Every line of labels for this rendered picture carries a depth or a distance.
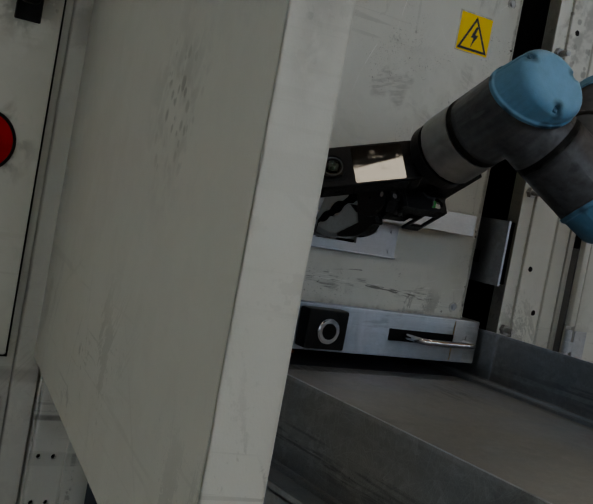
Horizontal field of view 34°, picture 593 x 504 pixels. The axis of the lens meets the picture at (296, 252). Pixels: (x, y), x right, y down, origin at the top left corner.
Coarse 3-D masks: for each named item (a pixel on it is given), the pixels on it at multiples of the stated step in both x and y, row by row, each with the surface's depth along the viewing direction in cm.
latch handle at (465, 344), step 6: (408, 336) 127; (414, 336) 126; (420, 342) 125; (426, 342) 125; (432, 342) 125; (438, 342) 126; (444, 342) 126; (450, 342) 127; (456, 342) 128; (462, 342) 132; (468, 342) 131; (462, 348) 128; (468, 348) 129; (474, 348) 129
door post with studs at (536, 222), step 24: (552, 0) 135; (576, 0) 131; (552, 24) 134; (576, 24) 132; (552, 48) 130; (576, 48) 132; (576, 72) 133; (528, 192) 131; (528, 216) 133; (552, 216) 134; (528, 240) 133; (552, 240) 135; (528, 264) 133; (504, 288) 132; (528, 288) 134; (504, 312) 133; (528, 312) 135; (528, 336) 135
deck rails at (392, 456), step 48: (288, 384) 73; (480, 384) 129; (528, 384) 126; (576, 384) 120; (288, 432) 72; (336, 432) 67; (384, 432) 63; (336, 480) 67; (384, 480) 62; (432, 480) 58; (480, 480) 55
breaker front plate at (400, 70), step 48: (384, 0) 120; (432, 0) 124; (480, 0) 128; (384, 48) 121; (432, 48) 125; (384, 96) 122; (432, 96) 126; (336, 144) 119; (480, 192) 132; (336, 240) 121; (384, 240) 125; (432, 240) 129; (336, 288) 122; (384, 288) 126; (432, 288) 131
